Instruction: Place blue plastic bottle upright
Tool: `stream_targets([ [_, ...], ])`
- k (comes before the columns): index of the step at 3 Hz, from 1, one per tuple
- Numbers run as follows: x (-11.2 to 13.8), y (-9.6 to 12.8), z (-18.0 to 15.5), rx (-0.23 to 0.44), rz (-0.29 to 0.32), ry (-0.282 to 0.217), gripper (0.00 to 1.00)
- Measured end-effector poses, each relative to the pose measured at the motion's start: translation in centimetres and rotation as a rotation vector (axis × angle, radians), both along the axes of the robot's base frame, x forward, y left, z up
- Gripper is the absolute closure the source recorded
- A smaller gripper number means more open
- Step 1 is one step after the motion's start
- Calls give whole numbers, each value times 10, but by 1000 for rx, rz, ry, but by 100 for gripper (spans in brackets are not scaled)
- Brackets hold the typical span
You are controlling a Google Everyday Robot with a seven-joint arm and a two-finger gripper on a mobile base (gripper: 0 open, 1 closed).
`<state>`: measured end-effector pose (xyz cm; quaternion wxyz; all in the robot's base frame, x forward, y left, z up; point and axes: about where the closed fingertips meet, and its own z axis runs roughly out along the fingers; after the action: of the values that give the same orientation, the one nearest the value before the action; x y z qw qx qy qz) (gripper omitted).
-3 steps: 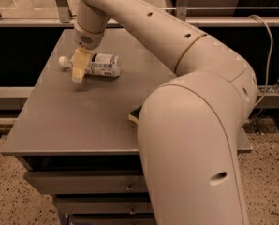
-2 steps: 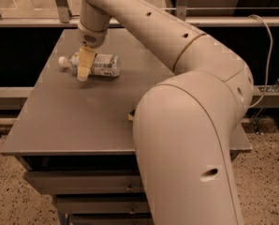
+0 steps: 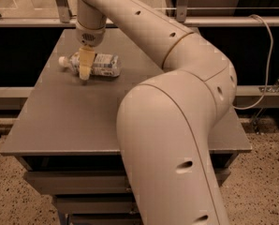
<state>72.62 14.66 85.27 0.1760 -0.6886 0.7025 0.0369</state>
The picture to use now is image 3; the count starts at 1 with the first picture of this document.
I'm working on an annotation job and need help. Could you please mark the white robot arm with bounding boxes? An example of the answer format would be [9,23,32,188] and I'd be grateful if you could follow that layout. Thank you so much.
[81,0,237,225]

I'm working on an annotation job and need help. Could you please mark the white cable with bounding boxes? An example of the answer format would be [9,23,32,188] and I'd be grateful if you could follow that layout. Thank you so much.
[232,14,274,111]

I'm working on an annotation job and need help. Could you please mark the clear plastic water bottle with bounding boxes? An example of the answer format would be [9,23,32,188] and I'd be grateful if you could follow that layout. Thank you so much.
[58,52,122,78]

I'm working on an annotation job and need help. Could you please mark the metal railing frame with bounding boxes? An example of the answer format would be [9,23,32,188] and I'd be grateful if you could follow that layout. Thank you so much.
[0,0,279,28]

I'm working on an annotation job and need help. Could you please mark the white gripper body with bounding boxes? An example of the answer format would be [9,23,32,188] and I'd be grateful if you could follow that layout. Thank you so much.
[76,20,106,47]

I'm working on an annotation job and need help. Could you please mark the grey drawer cabinet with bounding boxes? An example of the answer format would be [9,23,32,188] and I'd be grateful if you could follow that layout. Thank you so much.
[1,29,249,225]

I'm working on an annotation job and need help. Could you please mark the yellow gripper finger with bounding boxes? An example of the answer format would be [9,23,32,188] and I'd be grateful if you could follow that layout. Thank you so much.
[79,46,95,81]

